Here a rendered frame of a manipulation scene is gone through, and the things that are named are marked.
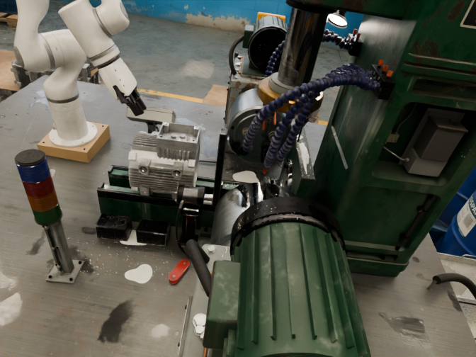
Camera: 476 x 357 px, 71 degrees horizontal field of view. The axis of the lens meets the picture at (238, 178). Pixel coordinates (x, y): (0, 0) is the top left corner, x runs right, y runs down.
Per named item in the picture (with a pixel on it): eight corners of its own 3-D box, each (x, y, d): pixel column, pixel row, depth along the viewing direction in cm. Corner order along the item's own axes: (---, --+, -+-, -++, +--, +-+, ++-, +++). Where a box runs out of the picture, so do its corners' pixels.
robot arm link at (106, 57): (95, 51, 99) (102, 60, 101) (83, 61, 93) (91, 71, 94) (119, 40, 97) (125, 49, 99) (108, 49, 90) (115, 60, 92)
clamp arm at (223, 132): (221, 200, 103) (230, 129, 87) (219, 207, 101) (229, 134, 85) (210, 199, 103) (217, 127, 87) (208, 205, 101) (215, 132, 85)
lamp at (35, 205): (62, 197, 85) (59, 183, 82) (51, 213, 80) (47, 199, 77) (38, 193, 85) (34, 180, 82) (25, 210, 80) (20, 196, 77)
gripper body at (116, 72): (102, 57, 101) (123, 89, 107) (88, 69, 93) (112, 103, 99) (122, 47, 99) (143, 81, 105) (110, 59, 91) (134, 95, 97)
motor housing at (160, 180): (198, 173, 125) (201, 128, 113) (191, 208, 110) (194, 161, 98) (144, 166, 123) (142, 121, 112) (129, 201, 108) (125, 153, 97)
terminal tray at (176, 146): (199, 144, 112) (200, 125, 107) (195, 163, 103) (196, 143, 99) (163, 140, 111) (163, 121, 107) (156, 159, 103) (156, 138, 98)
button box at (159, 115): (174, 127, 132) (176, 113, 132) (171, 123, 125) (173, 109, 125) (130, 120, 131) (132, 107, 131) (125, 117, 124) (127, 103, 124)
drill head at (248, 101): (280, 127, 161) (292, 77, 145) (285, 173, 132) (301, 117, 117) (229, 120, 160) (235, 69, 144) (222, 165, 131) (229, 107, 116)
